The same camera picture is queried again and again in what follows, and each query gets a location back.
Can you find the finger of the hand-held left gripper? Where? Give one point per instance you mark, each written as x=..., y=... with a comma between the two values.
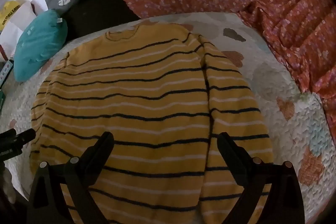
x=25, y=134

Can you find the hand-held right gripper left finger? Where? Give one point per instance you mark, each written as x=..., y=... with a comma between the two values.
x=104, y=145

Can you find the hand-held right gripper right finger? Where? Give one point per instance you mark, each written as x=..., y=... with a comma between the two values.
x=227, y=148

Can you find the yellow striped sweater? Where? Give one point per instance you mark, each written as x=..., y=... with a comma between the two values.
x=147, y=98

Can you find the green and white box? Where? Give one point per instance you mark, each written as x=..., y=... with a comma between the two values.
x=4, y=77

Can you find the white quilted heart blanket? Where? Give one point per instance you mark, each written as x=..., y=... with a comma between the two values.
x=283, y=98

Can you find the teal cushion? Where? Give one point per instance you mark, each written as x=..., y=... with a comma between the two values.
x=39, y=45

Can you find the yellow and white plastic bag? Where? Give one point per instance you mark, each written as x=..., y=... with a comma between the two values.
x=9, y=12

